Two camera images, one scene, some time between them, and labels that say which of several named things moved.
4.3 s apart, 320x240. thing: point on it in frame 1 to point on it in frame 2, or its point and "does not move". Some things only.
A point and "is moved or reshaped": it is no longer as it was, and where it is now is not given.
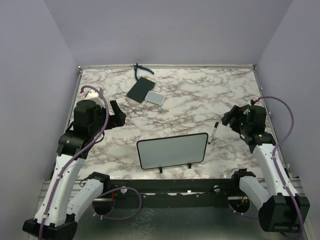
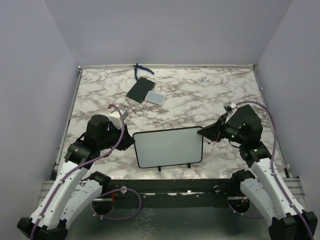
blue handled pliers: (141, 67) does not move
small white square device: (155, 97) does not move
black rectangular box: (141, 89) does not move
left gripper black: (117, 120) to (126, 141)
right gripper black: (237, 112) to (215, 132)
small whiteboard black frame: (172, 151) is moved or reshaped
